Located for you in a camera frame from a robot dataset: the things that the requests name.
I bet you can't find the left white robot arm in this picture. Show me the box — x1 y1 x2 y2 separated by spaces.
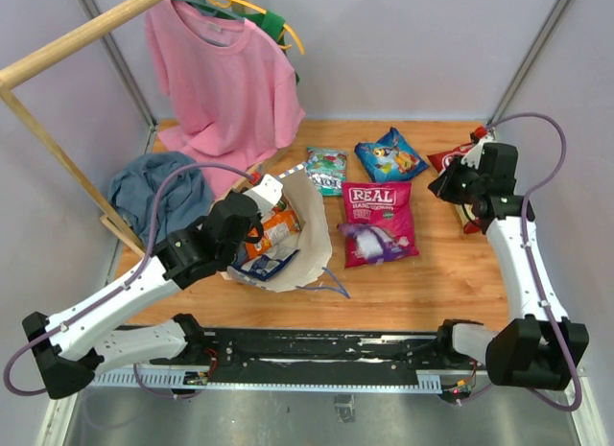
22 189 278 400

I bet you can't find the orange snack pack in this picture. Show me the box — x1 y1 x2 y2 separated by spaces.
246 209 300 259

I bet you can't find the blue snack bag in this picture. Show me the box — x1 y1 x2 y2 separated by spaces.
354 128 429 183

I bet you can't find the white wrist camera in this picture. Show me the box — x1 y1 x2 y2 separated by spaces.
245 175 283 215
460 135 495 170

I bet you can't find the green white snack pack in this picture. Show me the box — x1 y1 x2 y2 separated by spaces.
306 147 347 197

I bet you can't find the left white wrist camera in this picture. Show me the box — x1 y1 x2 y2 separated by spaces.
245 175 283 215

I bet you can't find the red Chuba chips bag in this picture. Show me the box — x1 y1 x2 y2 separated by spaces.
428 143 481 234

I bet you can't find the pink t-shirt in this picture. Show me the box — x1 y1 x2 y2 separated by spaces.
145 0 304 170

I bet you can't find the wooden clothes rack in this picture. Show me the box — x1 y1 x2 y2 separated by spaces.
0 0 289 258

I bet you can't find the pink purple snack pouch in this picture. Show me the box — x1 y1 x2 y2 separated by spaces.
338 223 418 268

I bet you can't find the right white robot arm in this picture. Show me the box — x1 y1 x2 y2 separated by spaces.
428 138 589 390

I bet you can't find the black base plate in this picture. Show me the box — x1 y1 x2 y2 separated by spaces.
191 326 493 385

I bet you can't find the blue white snack pack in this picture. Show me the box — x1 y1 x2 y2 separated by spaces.
232 245 299 281

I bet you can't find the yellow hanger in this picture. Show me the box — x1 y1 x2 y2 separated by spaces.
207 0 305 56

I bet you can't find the pink snack bag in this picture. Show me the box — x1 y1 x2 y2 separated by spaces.
342 182 419 256

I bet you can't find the blue checkered paper bag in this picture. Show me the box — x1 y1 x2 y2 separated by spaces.
223 162 333 293

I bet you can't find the blue crumpled cloth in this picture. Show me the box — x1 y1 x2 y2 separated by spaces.
106 152 213 245

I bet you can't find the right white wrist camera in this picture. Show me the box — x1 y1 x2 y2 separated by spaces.
460 135 495 170

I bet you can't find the grey slotted cable duct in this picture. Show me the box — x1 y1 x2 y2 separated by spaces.
90 368 442 394

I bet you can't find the grey-blue hanger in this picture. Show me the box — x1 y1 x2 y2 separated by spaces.
172 0 244 22

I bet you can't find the green garment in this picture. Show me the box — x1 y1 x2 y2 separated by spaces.
172 0 304 55

